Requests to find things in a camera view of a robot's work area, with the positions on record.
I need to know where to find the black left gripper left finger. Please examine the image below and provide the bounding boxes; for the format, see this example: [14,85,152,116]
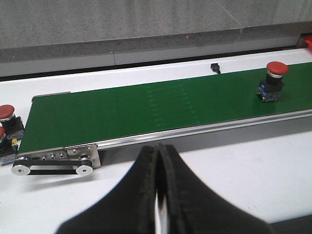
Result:
[57,146,158,234]

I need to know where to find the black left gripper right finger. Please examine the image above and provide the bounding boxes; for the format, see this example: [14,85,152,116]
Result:
[156,145,273,234]

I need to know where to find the red mushroom push button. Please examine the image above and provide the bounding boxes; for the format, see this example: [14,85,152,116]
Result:
[256,61,289,102]

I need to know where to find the steel conveyor end plate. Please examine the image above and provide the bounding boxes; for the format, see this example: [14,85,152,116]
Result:
[17,144,101,168]

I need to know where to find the green conveyor belt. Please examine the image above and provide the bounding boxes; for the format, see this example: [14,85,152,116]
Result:
[19,62,312,153]

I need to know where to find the conveyor drive belt pulleys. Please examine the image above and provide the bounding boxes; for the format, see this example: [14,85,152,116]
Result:
[11,156,93,176]

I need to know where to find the red push button spare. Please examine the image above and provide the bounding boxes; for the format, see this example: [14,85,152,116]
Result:
[0,127,18,166]
[0,104,24,140]

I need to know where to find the small black sensor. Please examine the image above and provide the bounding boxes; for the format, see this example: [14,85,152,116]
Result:
[210,63,221,74]

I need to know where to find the grey stone counter slab right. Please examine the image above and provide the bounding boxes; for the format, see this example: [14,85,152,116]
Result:
[217,0,312,46]

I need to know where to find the grey stone counter slab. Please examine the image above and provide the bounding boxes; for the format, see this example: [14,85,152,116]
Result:
[0,0,241,63]
[217,0,312,46]

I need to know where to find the grey stone counter slab left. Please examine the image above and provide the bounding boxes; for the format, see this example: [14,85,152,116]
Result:
[0,0,241,63]

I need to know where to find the red plastic tray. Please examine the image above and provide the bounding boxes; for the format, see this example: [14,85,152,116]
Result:
[303,35,312,51]

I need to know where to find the aluminium conveyor side rail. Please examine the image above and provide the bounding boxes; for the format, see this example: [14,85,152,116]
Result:
[96,109,312,150]

